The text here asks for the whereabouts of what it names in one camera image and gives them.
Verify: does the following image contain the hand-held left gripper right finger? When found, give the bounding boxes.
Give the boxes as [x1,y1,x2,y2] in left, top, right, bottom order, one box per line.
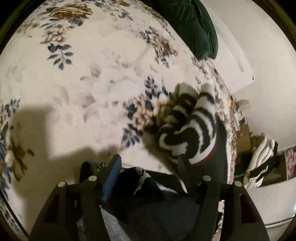
[177,155,270,241]

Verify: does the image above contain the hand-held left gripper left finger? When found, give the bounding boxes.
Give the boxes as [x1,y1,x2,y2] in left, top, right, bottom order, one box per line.
[29,154,122,241]

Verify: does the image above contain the striped knit sweater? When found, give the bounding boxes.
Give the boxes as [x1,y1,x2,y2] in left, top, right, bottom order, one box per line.
[76,160,222,241]

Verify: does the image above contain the black garment with white lettering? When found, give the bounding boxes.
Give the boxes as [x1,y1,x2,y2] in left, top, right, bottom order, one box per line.
[158,82,228,183]

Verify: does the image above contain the large cardboard box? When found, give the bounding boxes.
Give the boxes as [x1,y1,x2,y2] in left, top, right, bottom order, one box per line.
[235,130,264,158]

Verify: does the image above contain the white padded jacket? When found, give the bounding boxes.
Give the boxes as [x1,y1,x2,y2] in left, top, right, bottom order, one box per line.
[246,134,278,186]

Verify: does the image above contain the black jacket with white stripes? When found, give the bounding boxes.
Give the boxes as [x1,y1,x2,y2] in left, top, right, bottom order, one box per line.
[252,155,281,184]

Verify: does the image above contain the floral quilt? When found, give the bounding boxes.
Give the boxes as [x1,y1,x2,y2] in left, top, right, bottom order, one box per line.
[0,0,234,233]

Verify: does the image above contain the white headboard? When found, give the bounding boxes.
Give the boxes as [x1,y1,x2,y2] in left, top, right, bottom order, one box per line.
[203,0,255,93]

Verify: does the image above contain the dark green blanket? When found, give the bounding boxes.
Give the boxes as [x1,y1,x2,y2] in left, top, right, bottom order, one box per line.
[159,0,219,61]

